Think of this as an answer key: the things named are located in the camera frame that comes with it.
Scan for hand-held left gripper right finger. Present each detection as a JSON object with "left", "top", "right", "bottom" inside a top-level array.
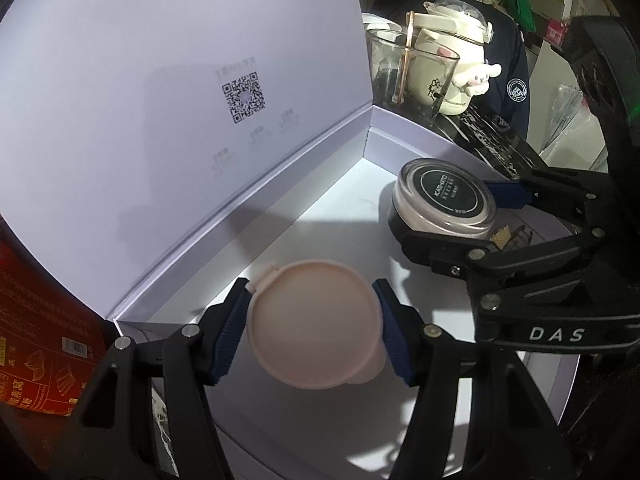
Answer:
[{"left": 372, "top": 279, "right": 566, "bottom": 480}]

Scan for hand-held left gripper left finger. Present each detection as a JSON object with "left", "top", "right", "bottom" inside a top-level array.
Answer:
[{"left": 50, "top": 277, "right": 251, "bottom": 480}]

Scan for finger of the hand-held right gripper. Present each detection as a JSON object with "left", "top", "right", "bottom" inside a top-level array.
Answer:
[
  {"left": 482, "top": 170, "right": 608, "bottom": 233},
  {"left": 400, "top": 230, "right": 608, "bottom": 286}
]

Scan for brown hair clip cream bows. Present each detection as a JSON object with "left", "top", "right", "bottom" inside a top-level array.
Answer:
[{"left": 492, "top": 225, "right": 533, "bottom": 251}]

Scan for clear powder jar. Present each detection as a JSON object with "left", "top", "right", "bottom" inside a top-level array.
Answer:
[{"left": 389, "top": 157, "right": 497, "bottom": 243}]

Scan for pink cushion compact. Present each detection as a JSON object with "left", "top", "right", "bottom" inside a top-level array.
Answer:
[{"left": 245, "top": 259, "right": 386, "bottom": 391}]

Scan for white hinged gift box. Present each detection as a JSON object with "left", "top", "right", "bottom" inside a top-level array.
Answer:
[{"left": 0, "top": 0, "right": 583, "bottom": 480}]

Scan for white panel board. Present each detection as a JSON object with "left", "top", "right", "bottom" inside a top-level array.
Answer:
[{"left": 525, "top": 40, "right": 608, "bottom": 171}]

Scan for dark navy jacket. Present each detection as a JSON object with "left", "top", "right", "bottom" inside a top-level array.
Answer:
[{"left": 370, "top": 0, "right": 531, "bottom": 146}]

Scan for cream cartoon water bottle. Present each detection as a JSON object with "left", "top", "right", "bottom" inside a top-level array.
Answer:
[{"left": 405, "top": 0, "right": 503, "bottom": 116}]

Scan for copper stirring spoon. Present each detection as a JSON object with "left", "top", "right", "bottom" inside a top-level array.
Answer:
[{"left": 395, "top": 10, "right": 416, "bottom": 106}]

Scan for clear drinking glass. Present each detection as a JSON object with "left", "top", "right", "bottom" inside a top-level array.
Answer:
[{"left": 367, "top": 27, "right": 461, "bottom": 121}]

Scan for small green tote bag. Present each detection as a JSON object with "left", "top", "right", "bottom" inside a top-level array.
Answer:
[{"left": 505, "top": 0, "right": 536, "bottom": 33}]

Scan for red tin can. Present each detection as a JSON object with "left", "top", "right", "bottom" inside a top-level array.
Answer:
[{"left": 0, "top": 215, "right": 118, "bottom": 418}]

